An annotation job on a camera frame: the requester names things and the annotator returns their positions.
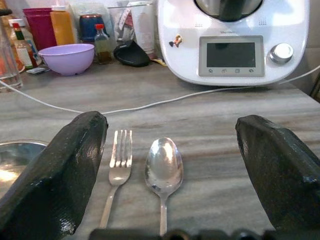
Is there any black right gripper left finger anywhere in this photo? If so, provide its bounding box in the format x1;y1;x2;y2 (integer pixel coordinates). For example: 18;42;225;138
0;111;109;240

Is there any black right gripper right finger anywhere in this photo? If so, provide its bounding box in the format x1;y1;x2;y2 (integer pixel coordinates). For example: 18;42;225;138
235;114;320;237

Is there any shiny metal plate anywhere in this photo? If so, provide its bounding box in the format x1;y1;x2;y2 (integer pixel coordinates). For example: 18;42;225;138
0;141;48;198

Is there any silver metal fork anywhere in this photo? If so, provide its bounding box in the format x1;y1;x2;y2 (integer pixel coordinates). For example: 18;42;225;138
99;129;133;230

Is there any small white packet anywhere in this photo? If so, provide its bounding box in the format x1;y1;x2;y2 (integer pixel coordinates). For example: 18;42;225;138
26;66;50;75

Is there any silver metal spoon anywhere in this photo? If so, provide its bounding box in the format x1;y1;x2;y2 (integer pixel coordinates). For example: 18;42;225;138
144;136;185;237

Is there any clear drinking glass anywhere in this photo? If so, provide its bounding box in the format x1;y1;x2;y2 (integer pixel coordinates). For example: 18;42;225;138
0;9;24;93

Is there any purple plastic bowl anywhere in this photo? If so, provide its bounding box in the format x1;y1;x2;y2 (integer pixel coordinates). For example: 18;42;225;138
38;43;96;77

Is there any red-capped hot sauce bottle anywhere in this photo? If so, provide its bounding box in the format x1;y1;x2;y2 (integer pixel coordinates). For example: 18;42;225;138
12;22;35;70

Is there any small red-capped oil bottle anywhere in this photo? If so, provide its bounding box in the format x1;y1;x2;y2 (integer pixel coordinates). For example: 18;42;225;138
94;23;113;65

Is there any black silicone holder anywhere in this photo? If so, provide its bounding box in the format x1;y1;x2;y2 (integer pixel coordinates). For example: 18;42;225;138
113;40;152;68

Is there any white kitchen cooking machine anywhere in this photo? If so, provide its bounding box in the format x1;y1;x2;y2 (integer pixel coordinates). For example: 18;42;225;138
156;0;310;87

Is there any orange juice bottle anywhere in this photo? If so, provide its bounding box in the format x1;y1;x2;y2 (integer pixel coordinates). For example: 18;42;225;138
49;5;76;46

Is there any pink plastic cup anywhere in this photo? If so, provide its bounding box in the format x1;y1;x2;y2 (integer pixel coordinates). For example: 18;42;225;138
22;7;57;51

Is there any dark blue jar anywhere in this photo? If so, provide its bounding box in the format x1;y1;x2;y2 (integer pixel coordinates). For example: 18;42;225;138
79;14;110;43

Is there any clear container with packets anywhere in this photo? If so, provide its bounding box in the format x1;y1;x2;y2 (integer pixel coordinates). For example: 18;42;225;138
108;2;137;46

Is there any white tube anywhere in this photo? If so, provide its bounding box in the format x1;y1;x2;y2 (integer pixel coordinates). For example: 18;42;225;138
131;4;158;55

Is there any thin white power cable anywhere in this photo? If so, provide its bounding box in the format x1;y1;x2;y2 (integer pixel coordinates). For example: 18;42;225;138
0;64;320;115

